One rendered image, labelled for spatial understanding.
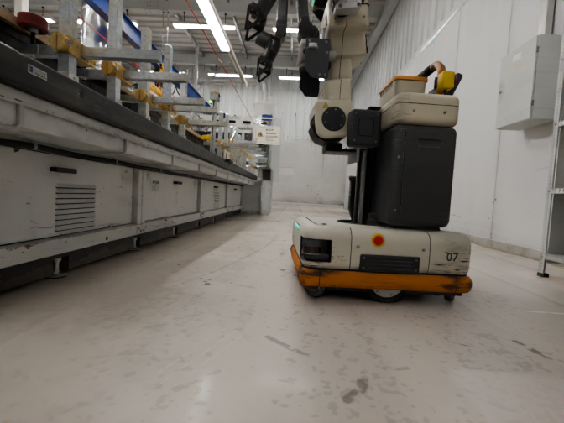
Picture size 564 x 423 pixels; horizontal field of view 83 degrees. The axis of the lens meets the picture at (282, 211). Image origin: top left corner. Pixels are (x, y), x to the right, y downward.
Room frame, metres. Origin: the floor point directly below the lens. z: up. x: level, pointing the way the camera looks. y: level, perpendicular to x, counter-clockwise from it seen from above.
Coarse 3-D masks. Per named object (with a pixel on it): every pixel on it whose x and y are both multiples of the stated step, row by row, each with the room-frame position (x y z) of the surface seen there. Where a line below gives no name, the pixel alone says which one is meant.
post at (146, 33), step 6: (144, 30) 1.48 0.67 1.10; (150, 30) 1.50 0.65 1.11; (144, 36) 1.48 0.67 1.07; (150, 36) 1.50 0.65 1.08; (144, 42) 1.48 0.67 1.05; (150, 42) 1.50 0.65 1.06; (144, 48) 1.48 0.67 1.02; (150, 48) 1.50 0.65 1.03; (144, 66) 1.48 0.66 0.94; (150, 66) 1.51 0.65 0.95; (144, 84) 1.48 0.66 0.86; (138, 102) 1.48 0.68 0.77; (144, 102) 1.48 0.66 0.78; (138, 108) 1.48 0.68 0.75; (144, 108) 1.48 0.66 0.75
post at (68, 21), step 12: (60, 0) 0.98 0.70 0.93; (72, 0) 0.99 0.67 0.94; (60, 12) 0.98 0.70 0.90; (72, 12) 0.99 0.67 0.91; (60, 24) 0.98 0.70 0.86; (72, 24) 0.99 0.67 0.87; (72, 36) 0.99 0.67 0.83; (60, 60) 0.98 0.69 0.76; (72, 60) 0.99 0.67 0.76; (72, 72) 1.00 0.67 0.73
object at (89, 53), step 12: (24, 48) 1.02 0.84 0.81; (36, 48) 1.02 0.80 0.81; (48, 48) 1.02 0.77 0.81; (84, 48) 1.02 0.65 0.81; (96, 48) 1.02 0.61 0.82; (108, 48) 1.02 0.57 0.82; (120, 48) 1.02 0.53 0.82; (108, 60) 1.05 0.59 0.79; (120, 60) 1.04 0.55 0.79; (132, 60) 1.03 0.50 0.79; (144, 60) 1.03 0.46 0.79; (156, 60) 1.02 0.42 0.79
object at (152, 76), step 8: (80, 72) 1.27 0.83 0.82; (88, 72) 1.27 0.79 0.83; (96, 72) 1.27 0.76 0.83; (128, 72) 1.27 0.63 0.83; (136, 72) 1.27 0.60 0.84; (144, 72) 1.27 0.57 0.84; (152, 72) 1.27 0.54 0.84; (160, 72) 1.27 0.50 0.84; (168, 72) 1.26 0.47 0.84; (128, 80) 1.29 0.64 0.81; (136, 80) 1.29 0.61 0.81; (144, 80) 1.28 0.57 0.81; (152, 80) 1.27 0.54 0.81; (160, 80) 1.27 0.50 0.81; (168, 80) 1.26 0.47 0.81; (176, 80) 1.26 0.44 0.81; (184, 80) 1.26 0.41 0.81
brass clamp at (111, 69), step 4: (104, 60) 1.20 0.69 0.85; (104, 64) 1.20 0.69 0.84; (108, 64) 1.20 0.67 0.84; (112, 64) 1.20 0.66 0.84; (116, 64) 1.22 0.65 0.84; (104, 68) 1.20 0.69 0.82; (108, 68) 1.20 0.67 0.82; (112, 68) 1.20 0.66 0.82; (116, 68) 1.21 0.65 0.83; (120, 68) 1.24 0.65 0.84; (124, 68) 1.28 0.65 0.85; (104, 72) 1.20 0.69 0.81; (108, 72) 1.20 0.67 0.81; (112, 72) 1.21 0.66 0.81; (116, 72) 1.22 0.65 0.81; (120, 72) 1.25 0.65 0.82; (116, 76) 1.23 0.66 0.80; (120, 76) 1.25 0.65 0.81; (124, 80) 1.28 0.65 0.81; (124, 84) 1.31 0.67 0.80; (128, 84) 1.31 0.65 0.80
